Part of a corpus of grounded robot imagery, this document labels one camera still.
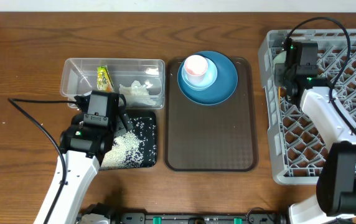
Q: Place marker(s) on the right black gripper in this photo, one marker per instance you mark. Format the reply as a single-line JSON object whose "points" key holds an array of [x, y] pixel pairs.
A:
{"points": [[281, 78]]}

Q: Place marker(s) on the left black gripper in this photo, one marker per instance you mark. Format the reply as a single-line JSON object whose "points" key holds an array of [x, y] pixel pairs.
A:
{"points": [[126, 122]]}

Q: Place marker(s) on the mint green bowl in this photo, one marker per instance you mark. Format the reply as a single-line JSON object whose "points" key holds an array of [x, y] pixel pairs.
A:
{"points": [[280, 58]]}

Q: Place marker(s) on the wooden chopstick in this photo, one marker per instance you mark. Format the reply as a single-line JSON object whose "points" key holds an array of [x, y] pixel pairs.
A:
{"points": [[279, 95]]}

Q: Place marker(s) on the white tissue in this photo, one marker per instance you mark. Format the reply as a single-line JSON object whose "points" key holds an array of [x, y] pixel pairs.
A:
{"points": [[136, 94]]}

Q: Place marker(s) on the white cooked rice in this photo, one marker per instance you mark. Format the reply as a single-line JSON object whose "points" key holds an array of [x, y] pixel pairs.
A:
{"points": [[128, 149]]}

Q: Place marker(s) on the green snack wrapper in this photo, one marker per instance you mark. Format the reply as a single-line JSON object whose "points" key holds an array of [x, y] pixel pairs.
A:
{"points": [[104, 81]]}

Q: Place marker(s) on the dark blue plate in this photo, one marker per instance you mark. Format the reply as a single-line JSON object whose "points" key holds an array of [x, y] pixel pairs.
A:
{"points": [[222, 88]]}

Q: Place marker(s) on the light blue bowl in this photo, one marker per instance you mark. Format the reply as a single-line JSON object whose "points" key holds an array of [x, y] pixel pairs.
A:
{"points": [[209, 77]]}

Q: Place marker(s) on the pink cup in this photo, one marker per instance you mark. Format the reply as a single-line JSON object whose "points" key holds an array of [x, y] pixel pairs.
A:
{"points": [[195, 67]]}

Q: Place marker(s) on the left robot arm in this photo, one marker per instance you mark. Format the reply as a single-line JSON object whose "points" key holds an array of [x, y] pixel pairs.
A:
{"points": [[83, 146]]}

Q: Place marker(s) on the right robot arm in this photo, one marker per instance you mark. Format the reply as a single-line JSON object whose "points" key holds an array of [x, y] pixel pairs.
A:
{"points": [[335, 197]]}

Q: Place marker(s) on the clear plastic waste bin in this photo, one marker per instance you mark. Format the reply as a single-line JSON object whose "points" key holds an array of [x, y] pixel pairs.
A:
{"points": [[80, 74]]}

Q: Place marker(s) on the grey dishwasher rack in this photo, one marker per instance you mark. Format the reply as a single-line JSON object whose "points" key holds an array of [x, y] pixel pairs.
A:
{"points": [[296, 149]]}

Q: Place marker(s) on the black plastic tray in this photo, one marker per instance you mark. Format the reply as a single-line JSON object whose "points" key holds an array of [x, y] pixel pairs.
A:
{"points": [[148, 140]]}

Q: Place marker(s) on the brown serving tray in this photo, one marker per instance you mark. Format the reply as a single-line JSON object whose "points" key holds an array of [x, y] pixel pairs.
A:
{"points": [[215, 138]]}

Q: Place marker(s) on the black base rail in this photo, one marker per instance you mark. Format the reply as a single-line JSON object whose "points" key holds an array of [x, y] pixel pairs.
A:
{"points": [[101, 213]]}

